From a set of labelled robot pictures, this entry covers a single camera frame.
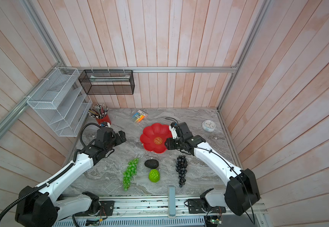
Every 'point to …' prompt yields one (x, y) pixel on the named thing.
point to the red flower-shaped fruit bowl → (154, 137)
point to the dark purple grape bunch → (181, 165)
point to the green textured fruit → (154, 175)
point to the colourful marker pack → (139, 116)
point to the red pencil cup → (106, 118)
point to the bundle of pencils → (98, 111)
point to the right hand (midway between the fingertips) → (168, 141)
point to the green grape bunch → (130, 171)
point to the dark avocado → (151, 163)
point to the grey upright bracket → (171, 201)
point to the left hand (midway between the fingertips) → (119, 137)
